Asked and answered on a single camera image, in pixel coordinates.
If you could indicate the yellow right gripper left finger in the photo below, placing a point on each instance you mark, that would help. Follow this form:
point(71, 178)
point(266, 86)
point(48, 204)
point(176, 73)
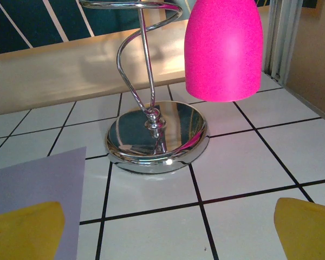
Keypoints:
point(24, 233)

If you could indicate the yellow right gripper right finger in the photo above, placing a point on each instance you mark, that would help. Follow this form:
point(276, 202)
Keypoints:
point(308, 233)

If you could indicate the lilac square paper sheet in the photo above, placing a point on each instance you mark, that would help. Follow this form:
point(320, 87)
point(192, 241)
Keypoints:
point(43, 178)

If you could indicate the pink wine glass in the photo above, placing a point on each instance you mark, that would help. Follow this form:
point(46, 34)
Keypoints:
point(223, 48)

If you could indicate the aluminium corner post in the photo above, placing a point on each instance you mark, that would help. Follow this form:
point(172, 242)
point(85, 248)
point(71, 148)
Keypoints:
point(281, 38)

